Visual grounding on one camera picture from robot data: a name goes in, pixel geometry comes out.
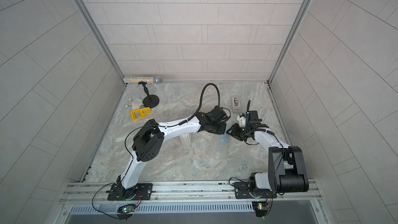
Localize left small circuit board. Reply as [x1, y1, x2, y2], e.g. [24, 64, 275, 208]
[117, 204, 136, 214]

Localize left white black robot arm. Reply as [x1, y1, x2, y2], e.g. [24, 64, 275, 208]
[107, 111, 230, 201]

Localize aluminium mounting rail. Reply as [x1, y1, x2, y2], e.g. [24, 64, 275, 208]
[55, 179, 322, 204]

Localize small circuit board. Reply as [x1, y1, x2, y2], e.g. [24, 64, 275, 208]
[117, 204, 136, 214]
[252, 202, 270, 218]

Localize black round base stand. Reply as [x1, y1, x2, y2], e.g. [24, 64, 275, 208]
[138, 82, 160, 108]

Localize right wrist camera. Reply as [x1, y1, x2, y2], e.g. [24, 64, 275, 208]
[237, 111, 269, 131]

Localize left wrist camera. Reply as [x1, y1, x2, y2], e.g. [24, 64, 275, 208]
[207, 106, 231, 122]

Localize tape dispenser with red roll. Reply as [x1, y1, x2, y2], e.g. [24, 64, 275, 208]
[232, 96, 241, 114]

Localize right small circuit board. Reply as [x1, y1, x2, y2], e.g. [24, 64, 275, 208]
[252, 202, 270, 218]

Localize yellow plastic triangular frame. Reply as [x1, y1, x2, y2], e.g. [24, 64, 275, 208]
[130, 107, 151, 120]

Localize white plastic toy figure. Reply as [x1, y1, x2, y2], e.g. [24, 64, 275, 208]
[125, 98, 143, 110]

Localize white ribbed ceramic vase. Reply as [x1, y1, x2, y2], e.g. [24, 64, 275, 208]
[179, 133, 192, 149]

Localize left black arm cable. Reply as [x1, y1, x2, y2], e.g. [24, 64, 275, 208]
[186, 83, 221, 122]

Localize small blue ceramic vase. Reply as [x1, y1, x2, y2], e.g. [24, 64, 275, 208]
[220, 134, 229, 145]

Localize silver glitter ball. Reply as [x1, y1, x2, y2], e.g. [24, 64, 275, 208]
[153, 76, 163, 85]

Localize glittery silver strip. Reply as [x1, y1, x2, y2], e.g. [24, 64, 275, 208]
[123, 77, 154, 84]

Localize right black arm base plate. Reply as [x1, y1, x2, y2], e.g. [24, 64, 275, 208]
[232, 181, 277, 199]

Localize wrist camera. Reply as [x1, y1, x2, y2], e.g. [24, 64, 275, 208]
[237, 111, 269, 131]
[207, 106, 231, 122]

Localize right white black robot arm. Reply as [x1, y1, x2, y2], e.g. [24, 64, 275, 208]
[227, 123, 309, 198]

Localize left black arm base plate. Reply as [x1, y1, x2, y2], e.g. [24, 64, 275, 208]
[107, 183, 153, 201]

